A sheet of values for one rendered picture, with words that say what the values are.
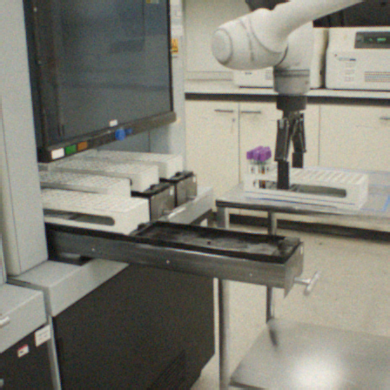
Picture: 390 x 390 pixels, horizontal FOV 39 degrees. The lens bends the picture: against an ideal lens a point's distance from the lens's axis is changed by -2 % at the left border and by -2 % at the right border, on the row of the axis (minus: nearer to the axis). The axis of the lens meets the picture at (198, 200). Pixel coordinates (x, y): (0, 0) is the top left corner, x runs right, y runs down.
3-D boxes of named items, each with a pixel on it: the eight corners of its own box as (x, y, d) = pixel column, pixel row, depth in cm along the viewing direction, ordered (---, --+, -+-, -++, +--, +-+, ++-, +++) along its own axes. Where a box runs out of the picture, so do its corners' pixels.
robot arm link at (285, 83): (315, 69, 134) (314, 93, 136) (279, 69, 139) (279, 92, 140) (303, 71, 127) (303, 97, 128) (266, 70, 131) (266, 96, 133)
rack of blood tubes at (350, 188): (242, 196, 143) (242, 172, 141) (257, 187, 151) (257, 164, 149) (358, 210, 129) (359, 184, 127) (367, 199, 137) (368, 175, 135)
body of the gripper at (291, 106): (300, 96, 129) (299, 135, 132) (311, 92, 136) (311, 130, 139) (270, 95, 133) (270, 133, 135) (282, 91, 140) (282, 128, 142)
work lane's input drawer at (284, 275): (9, 251, 133) (3, 216, 130) (45, 233, 145) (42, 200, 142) (306, 304, 103) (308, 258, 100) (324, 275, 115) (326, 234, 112)
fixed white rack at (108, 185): (20, 201, 150) (17, 178, 149) (43, 191, 159) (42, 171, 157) (110, 212, 138) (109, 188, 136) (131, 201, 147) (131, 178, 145)
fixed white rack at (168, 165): (85, 175, 177) (84, 156, 175) (104, 168, 185) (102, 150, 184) (168, 183, 164) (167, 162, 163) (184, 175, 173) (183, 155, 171)
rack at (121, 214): (22, 224, 131) (18, 198, 129) (49, 211, 140) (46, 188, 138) (127, 239, 119) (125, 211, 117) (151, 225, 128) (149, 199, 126)
